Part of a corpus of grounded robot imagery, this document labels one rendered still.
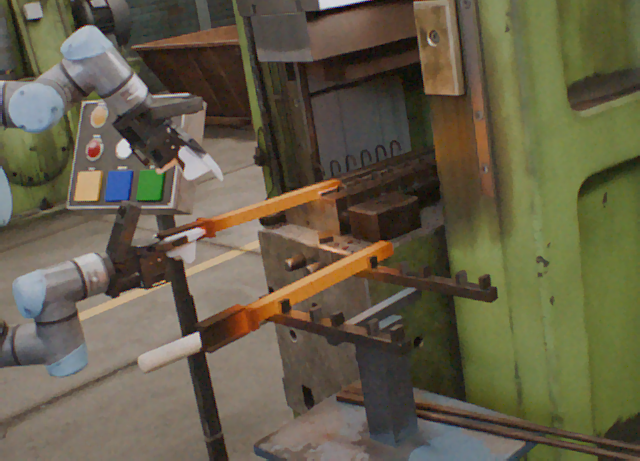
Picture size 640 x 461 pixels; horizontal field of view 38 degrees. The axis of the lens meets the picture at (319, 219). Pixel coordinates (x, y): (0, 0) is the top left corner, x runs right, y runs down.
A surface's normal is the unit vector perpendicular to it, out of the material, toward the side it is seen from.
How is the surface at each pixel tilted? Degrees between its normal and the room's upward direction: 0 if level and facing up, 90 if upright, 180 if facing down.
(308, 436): 0
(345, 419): 0
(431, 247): 90
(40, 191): 90
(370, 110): 90
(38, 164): 94
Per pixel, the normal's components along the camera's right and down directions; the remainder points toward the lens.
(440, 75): -0.80, 0.29
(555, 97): 0.58, 0.12
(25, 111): 0.11, 0.26
